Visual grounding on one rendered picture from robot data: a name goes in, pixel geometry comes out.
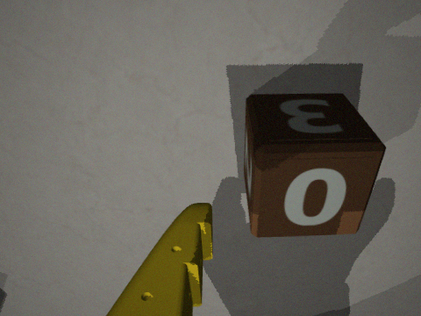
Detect brown calendar cube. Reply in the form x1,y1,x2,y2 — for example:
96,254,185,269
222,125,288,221
244,93,386,238

